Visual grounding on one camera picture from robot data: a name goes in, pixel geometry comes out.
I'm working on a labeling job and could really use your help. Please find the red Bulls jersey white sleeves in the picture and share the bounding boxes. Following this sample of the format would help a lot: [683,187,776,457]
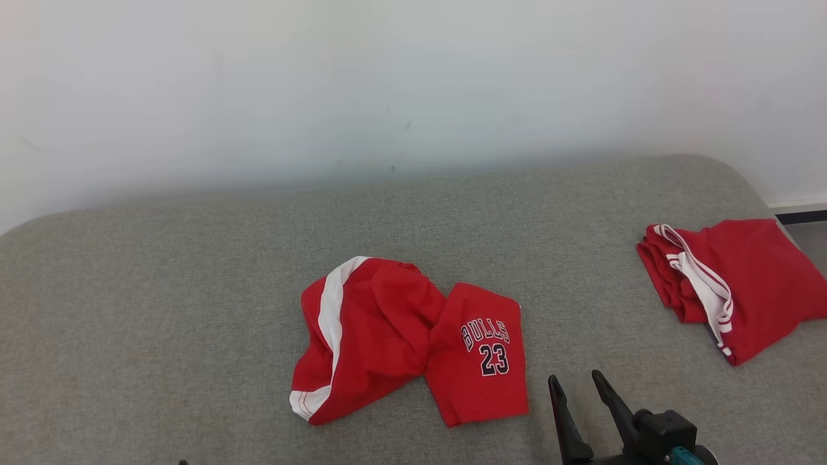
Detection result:
[636,218,827,367]

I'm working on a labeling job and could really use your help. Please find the grey fabric sofa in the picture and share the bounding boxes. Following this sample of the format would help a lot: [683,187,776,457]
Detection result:
[0,154,827,465]

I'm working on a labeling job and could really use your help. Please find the red Bulls 23 shorts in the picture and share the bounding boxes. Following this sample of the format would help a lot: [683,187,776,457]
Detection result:
[289,256,530,428]

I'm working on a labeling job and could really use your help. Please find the white and black baseboard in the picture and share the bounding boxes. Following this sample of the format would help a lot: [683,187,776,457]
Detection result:
[768,201,827,225]

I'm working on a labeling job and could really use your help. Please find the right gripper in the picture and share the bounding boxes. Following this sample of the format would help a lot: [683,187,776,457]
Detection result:
[548,369,673,465]

